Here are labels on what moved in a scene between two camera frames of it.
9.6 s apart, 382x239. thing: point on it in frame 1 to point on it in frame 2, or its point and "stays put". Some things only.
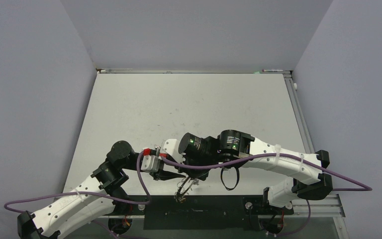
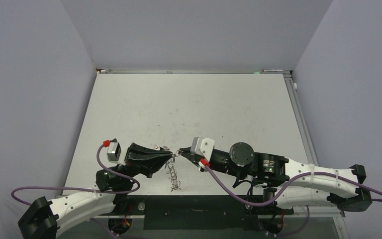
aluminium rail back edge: [114, 70] stays put
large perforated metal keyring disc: [182, 186] to [172, 174]
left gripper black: [163, 174] to [142, 160]
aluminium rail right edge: [299, 112] stays put
